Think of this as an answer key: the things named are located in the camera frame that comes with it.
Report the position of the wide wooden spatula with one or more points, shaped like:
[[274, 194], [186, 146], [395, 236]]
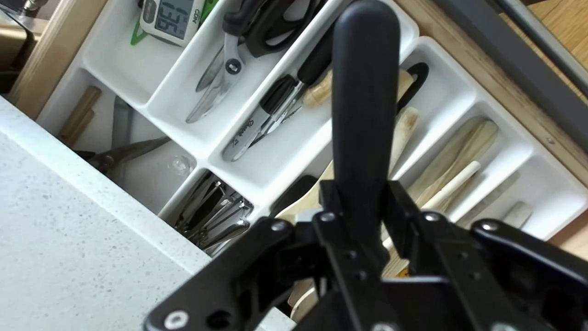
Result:
[[460, 153]]

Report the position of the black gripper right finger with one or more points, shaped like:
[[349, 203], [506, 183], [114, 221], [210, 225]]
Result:
[[489, 282]]

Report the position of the metal cutlery bundle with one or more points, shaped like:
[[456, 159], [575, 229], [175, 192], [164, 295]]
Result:
[[212, 208]]

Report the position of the dark slim scissors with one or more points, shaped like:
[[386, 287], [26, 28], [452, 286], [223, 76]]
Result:
[[131, 149]]

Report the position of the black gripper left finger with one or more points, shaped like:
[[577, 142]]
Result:
[[245, 276]]

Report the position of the white digital kitchen timer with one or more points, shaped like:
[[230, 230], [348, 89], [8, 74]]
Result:
[[167, 19]]

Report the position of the dark grey front wooden drawer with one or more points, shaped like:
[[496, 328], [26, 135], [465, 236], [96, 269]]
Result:
[[489, 74]]

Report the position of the white cutlery organizer tray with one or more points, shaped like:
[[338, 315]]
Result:
[[122, 61]]

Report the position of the pale slim wooden spoon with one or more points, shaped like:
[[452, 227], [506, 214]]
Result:
[[452, 184]]

